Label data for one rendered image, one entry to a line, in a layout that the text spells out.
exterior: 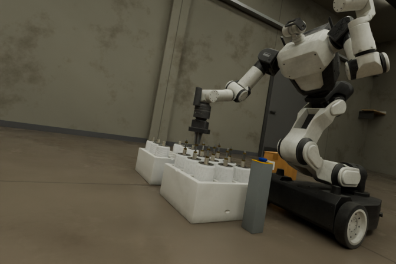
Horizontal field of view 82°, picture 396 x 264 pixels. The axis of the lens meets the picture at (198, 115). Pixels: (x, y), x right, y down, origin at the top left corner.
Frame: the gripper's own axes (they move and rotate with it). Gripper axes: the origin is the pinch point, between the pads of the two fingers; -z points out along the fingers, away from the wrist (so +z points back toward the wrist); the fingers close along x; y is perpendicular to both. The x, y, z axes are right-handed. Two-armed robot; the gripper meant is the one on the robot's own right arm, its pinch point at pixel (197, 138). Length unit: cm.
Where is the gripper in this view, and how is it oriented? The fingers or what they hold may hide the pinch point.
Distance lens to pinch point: 121.9
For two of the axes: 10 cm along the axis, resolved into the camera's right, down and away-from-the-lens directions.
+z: 1.7, -9.8, 0.5
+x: 8.6, 1.2, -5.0
